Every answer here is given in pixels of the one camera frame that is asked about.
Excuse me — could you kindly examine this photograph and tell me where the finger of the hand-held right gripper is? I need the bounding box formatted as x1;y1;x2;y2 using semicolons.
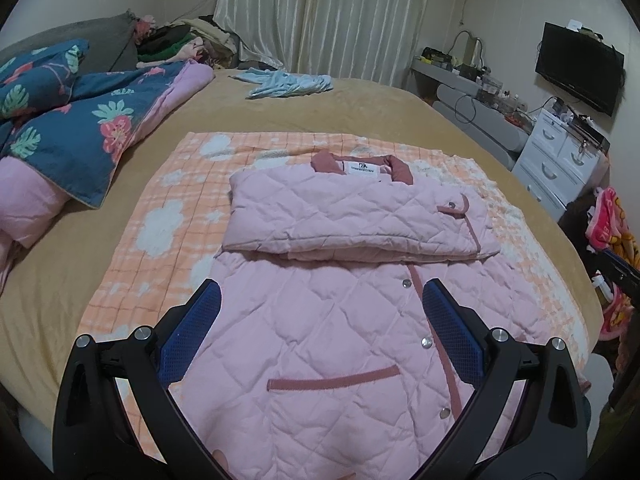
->
595;249;640;301

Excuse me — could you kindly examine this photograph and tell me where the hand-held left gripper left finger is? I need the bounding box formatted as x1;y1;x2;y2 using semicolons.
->
52;277;236;480

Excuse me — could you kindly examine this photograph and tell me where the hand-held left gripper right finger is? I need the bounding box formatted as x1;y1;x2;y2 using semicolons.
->
415;278;587;480

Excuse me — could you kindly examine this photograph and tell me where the pink quilted jacket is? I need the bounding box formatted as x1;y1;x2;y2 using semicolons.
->
165;150;557;480

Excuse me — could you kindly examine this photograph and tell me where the pile of mixed clothes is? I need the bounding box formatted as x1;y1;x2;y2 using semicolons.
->
134;11;242;69

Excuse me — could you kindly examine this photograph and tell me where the pink yellow printed cloth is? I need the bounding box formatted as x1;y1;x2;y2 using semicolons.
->
584;186;640;343

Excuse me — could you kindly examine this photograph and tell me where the dark cloth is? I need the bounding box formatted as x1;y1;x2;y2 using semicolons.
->
556;195;602;252

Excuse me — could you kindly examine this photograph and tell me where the orange checked blanket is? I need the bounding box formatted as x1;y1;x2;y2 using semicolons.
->
75;131;592;463

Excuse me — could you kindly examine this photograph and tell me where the white drawer cabinet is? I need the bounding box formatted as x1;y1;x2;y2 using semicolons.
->
512;108;611;222

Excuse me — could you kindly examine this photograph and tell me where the grey curved desk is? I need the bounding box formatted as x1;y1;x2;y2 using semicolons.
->
410;54;534;172

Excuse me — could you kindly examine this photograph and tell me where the black flat television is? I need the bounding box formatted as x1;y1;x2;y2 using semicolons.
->
534;22;625;117

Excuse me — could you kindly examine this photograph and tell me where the cluster of small bottles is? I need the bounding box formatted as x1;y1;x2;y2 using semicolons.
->
474;76;532;117

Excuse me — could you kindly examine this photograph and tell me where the blue floral quilt pink lining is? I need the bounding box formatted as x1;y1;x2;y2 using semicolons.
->
0;59;217;286

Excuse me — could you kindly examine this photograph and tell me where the bed with tan sheet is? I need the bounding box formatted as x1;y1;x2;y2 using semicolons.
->
0;66;607;433

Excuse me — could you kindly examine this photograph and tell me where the light blue cloth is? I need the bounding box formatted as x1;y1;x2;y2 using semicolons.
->
229;67;335;100

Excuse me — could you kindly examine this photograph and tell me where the blue floral pillow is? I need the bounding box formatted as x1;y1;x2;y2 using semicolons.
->
0;38;91;122

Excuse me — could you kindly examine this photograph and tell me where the grey pillow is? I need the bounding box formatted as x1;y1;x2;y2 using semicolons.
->
0;9;139;75

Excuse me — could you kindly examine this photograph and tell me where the cream pleated curtain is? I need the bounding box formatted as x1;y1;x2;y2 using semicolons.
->
214;0;437;82

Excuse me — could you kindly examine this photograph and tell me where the white cable loop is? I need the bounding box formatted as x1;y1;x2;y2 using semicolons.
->
449;29;487;69

